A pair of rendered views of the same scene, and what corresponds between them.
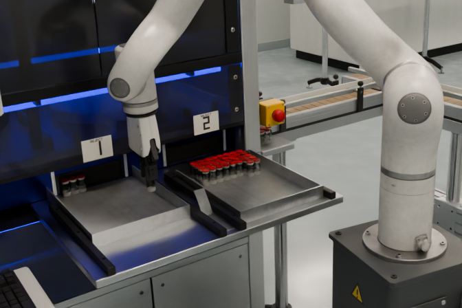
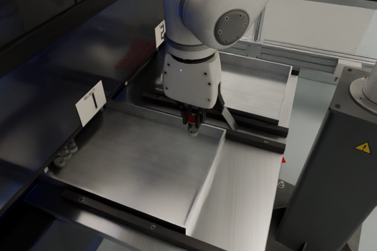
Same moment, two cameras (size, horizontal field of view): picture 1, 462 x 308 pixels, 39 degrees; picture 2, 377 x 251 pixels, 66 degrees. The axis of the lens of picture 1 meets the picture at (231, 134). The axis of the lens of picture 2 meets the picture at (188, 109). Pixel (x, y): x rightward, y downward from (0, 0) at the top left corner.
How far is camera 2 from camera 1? 125 cm
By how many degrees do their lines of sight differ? 38
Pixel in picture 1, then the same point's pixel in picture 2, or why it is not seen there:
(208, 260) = not seen: hidden behind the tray
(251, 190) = (232, 86)
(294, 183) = (253, 68)
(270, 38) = not seen: outside the picture
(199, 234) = (259, 158)
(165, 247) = (255, 194)
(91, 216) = (128, 185)
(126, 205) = (147, 151)
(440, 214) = (249, 50)
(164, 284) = not seen: hidden behind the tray
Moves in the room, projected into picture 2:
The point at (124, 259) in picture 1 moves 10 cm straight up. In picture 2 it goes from (240, 236) to (247, 208)
